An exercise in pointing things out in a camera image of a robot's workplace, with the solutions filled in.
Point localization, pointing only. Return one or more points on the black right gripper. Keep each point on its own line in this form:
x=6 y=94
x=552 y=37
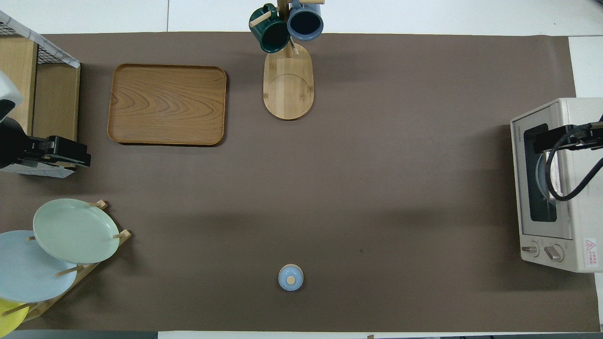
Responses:
x=584 y=136

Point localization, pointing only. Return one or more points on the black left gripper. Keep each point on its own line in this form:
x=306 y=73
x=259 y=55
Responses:
x=14 y=146

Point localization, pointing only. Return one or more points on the small light blue plate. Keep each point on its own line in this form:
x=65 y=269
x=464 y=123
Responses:
x=540 y=176

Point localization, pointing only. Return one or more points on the oven glass door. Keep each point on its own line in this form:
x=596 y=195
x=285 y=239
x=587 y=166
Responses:
x=520 y=188

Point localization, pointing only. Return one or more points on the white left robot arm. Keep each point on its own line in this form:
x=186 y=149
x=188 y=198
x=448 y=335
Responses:
x=7 y=94

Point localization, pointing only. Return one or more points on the beige toaster oven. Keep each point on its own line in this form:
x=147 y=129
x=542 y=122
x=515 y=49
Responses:
x=584 y=212

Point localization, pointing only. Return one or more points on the silver oven knob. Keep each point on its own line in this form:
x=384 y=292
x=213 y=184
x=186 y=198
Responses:
x=554 y=253
x=530 y=249

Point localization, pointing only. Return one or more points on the white patterned cloth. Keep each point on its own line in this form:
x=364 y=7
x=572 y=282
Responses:
x=47 y=172

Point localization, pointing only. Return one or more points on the wooden shelf box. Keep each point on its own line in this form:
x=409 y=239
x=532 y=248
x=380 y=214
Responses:
x=56 y=103

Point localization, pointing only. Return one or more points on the pale green plate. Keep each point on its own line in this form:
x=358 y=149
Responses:
x=75 y=230

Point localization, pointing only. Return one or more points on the wooden plate rack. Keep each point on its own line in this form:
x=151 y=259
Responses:
x=122 y=235

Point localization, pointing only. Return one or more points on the wooden serving tray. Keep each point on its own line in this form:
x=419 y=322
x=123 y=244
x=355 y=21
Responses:
x=165 y=103

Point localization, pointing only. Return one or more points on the red warning sticker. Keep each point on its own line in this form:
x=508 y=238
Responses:
x=590 y=252

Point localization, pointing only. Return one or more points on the large light blue plate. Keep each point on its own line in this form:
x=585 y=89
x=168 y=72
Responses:
x=23 y=278

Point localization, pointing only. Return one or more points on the yellow plate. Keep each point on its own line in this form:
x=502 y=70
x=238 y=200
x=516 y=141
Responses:
x=9 y=320

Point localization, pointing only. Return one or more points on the brown table mat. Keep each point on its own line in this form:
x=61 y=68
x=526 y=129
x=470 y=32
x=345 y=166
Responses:
x=377 y=188

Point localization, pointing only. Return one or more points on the wooden mug tree stand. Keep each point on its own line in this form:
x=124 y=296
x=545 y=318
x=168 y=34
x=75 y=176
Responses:
x=287 y=89

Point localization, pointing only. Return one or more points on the dark green mug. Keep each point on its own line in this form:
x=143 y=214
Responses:
x=273 y=40

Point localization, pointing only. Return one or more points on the small blue call bell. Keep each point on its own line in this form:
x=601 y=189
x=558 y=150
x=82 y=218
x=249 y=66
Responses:
x=290 y=278

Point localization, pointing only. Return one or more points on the blue mug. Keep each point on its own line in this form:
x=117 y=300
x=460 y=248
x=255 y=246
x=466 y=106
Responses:
x=305 y=23

